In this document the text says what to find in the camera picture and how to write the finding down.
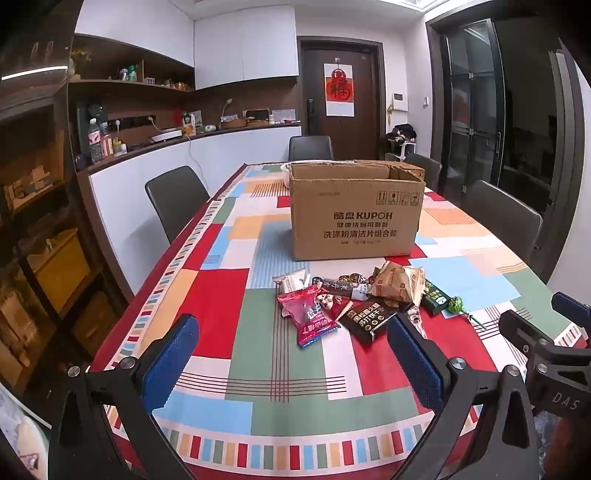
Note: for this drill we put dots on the black countertop appliance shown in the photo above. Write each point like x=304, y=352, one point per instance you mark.
x=87, y=115

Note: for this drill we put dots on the grey dining chair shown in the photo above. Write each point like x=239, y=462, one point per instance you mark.
x=178, y=203
x=503, y=217
x=310, y=147
x=425, y=170

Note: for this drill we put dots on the white wall cabinets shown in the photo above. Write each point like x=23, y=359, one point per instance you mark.
x=244, y=46

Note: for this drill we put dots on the red snack packet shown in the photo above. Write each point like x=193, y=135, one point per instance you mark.
x=307, y=316

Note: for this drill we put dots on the dark brown door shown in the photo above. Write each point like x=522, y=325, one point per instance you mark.
x=364, y=124

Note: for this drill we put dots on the white wall intercom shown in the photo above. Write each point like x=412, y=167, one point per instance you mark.
x=398, y=102

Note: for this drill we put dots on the white base cabinets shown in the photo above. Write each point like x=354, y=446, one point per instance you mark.
x=134, y=203

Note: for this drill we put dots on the long dark snack bar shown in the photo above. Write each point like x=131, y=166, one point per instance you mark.
x=337, y=288

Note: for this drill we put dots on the brown cardboard box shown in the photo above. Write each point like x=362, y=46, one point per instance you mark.
x=355, y=217

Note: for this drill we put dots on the green lollipop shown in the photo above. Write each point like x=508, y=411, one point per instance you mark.
x=457, y=305

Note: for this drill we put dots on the red white hanging calendar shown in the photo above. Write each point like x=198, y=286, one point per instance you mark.
x=339, y=90

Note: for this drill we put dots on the white desk lamp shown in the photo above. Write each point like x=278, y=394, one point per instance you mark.
x=226, y=108

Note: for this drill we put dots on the grey sliding door leaf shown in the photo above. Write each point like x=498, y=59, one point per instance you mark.
x=565, y=161

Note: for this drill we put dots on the clear cone candy packet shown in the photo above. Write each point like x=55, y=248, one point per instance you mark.
x=415, y=321

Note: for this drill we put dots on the white fruit basket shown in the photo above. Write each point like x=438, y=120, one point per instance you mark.
x=285, y=170

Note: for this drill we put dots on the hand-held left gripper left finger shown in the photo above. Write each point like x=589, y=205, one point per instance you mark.
x=171, y=362

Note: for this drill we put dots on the brown paper snack packet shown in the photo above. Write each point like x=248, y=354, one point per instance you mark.
x=414, y=284
x=390, y=279

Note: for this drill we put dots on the white papers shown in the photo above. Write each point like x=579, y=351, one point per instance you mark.
x=284, y=115

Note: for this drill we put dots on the clear water bottle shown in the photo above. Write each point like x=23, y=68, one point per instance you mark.
x=95, y=141

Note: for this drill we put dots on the wall socket strip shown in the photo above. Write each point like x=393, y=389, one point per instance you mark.
x=134, y=122

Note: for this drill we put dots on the dark framed glass door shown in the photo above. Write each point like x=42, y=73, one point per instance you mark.
x=471, y=106

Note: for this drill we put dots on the black bag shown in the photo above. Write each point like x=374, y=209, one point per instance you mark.
x=402, y=131

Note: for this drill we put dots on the dark glass display cabinet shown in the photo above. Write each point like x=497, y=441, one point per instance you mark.
x=41, y=230

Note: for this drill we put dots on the small wicker basket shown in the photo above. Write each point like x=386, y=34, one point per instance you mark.
x=233, y=123

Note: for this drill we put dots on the maroon snack packet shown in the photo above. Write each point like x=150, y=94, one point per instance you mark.
x=330, y=304

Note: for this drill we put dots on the white snack packet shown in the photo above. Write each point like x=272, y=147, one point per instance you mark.
x=288, y=281

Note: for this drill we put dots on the white induction cooker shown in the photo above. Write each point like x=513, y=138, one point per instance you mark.
x=166, y=135

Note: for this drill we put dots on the dark green snack packet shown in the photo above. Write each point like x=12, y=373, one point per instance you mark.
x=436, y=300

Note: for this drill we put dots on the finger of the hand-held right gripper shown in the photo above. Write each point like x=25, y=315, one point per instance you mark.
x=572, y=305
x=517, y=323

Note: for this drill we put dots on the white shoe rack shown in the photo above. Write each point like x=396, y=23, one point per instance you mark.
x=404, y=150

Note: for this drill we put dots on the black snack packet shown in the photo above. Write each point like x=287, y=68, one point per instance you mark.
x=367, y=321

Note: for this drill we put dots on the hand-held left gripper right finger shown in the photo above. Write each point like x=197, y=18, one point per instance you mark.
x=415, y=364

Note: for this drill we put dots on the wooden wall shelf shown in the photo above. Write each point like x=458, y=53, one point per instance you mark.
x=115, y=87

